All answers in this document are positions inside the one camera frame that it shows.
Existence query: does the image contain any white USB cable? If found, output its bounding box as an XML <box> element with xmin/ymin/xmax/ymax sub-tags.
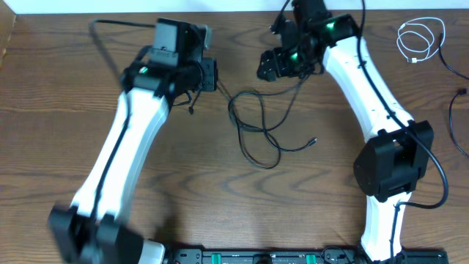
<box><xmin>396</xmin><ymin>16</ymin><xmax>447</xmax><ymax>64</ymax></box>

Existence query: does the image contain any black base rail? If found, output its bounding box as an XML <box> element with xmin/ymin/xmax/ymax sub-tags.
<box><xmin>162</xmin><ymin>241</ymin><xmax>449</xmax><ymax>264</ymax></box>

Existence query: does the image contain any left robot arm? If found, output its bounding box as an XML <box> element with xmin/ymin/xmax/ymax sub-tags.
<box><xmin>48</xmin><ymin>18</ymin><xmax>218</xmax><ymax>263</ymax></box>

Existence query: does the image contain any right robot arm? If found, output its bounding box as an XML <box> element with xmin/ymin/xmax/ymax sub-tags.
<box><xmin>256</xmin><ymin>1</ymin><xmax>433</xmax><ymax>263</ymax></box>

